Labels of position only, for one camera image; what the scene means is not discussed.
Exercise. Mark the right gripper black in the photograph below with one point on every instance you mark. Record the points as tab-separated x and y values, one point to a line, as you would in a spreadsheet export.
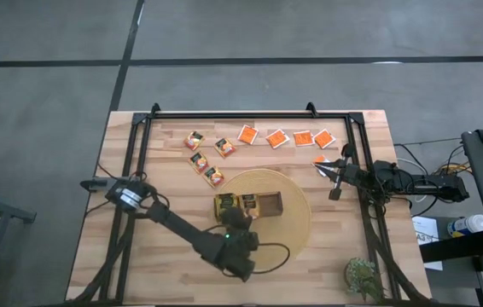
350	175

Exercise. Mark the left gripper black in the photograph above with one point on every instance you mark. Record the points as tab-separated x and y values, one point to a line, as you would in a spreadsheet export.
243	247

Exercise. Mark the orange and white tea packet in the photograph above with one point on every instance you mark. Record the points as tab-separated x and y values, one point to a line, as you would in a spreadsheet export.
317	159

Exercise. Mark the red and black tea packet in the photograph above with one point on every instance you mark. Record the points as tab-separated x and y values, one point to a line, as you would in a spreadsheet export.
248	200
213	176
193	140
224	147
198	162

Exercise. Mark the green and black tea packet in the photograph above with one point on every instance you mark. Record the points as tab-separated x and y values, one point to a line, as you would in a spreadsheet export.
225	200

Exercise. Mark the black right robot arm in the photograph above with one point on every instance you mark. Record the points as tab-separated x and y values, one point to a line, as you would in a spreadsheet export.
429	185

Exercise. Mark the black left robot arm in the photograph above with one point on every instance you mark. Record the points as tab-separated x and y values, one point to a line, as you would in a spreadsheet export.
182	226

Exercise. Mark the plain orange tea packet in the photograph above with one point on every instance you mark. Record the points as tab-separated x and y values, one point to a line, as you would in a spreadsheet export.
324	138
303	137
248	134
277	138

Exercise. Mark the round woven straw placemat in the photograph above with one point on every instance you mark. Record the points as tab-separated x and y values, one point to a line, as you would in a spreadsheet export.
284	239

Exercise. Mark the potted green table plant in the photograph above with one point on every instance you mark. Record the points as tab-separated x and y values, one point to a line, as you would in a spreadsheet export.
363	279

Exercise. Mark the white paper sheet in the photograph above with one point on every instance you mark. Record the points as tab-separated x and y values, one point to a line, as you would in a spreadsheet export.
427	243

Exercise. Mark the black shelf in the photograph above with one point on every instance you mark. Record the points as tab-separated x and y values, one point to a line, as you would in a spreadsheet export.
455	249

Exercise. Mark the white blue labelled bottle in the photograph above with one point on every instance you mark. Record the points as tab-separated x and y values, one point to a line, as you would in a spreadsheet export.
467	225

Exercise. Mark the black aluminium table frame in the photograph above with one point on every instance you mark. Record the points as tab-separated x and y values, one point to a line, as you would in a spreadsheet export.
246	115

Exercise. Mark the black side bracket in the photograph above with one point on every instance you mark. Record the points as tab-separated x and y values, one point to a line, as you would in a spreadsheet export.
94	184

